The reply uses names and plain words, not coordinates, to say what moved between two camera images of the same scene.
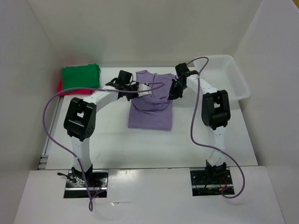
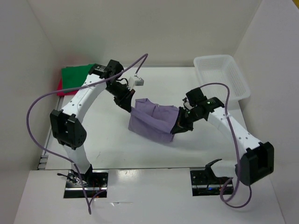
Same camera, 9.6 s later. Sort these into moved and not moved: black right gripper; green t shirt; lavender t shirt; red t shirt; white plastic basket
Moved: black right gripper; lavender t shirt
Not moved: white plastic basket; green t shirt; red t shirt
